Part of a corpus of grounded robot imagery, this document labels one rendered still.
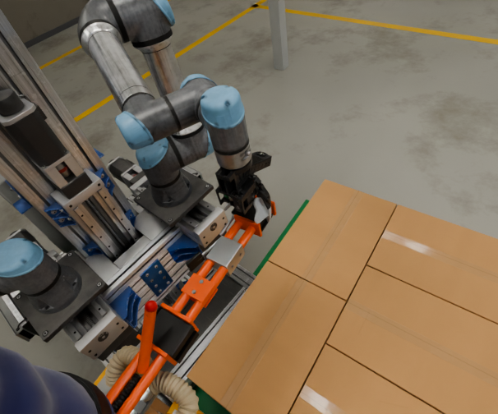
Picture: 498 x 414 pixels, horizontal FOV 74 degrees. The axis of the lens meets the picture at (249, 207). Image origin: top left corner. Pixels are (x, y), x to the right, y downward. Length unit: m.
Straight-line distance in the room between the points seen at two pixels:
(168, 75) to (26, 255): 0.62
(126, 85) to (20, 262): 0.55
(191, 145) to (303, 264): 0.78
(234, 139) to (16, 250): 0.69
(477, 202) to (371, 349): 1.56
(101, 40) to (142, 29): 0.14
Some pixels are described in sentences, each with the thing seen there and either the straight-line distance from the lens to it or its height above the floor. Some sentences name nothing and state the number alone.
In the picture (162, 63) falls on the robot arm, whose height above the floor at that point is 1.50.
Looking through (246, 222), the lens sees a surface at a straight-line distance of 0.83.
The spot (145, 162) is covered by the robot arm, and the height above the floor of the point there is 1.25.
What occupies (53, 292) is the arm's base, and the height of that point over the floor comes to 1.11.
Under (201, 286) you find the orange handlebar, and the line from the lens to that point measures 0.76.
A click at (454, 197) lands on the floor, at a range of 2.69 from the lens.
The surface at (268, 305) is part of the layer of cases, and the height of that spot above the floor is 0.54.
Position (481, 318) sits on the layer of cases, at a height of 0.54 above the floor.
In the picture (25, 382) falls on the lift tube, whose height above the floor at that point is 1.54.
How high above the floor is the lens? 1.91
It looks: 49 degrees down
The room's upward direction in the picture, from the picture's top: 14 degrees counter-clockwise
